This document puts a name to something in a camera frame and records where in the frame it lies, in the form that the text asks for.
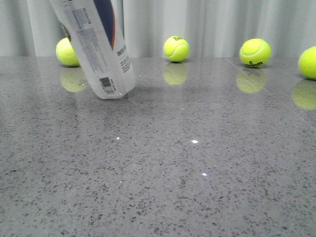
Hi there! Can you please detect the clear plastic tennis ball can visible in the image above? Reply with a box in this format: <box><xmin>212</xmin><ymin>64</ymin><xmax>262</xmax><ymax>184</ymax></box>
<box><xmin>50</xmin><ymin>0</ymin><xmax>135</xmax><ymax>99</ymax></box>

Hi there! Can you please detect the middle yellow tennis ball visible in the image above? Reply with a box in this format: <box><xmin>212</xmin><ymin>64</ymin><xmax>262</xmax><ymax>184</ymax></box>
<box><xmin>163</xmin><ymin>36</ymin><xmax>190</xmax><ymax>62</ymax></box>

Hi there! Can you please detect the yellow tennis ball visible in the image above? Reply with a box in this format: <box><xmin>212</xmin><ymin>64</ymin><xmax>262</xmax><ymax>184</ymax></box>
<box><xmin>298</xmin><ymin>46</ymin><xmax>316</xmax><ymax>79</ymax></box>
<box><xmin>56</xmin><ymin>38</ymin><xmax>80</xmax><ymax>67</ymax></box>
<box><xmin>163</xmin><ymin>36</ymin><xmax>190</xmax><ymax>62</ymax></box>

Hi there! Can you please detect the left yellow tennis ball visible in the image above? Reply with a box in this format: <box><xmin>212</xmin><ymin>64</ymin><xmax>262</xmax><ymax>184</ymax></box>
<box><xmin>56</xmin><ymin>38</ymin><xmax>80</xmax><ymax>67</ymax></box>

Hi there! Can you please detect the yellow tennis ball number three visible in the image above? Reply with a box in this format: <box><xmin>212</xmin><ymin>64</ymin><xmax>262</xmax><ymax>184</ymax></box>
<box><xmin>239</xmin><ymin>39</ymin><xmax>272</xmax><ymax>67</ymax></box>

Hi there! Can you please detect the far right yellow tennis ball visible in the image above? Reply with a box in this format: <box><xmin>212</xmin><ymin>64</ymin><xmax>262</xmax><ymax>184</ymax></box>
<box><xmin>298</xmin><ymin>46</ymin><xmax>316</xmax><ymax>79</ymax></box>

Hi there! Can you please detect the white pleated curtain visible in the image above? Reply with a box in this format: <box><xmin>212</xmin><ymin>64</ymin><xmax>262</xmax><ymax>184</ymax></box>
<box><xmin>0</xmin><ymin>0</ymin><xmax>316</xmax><ymax>58</ymax></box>

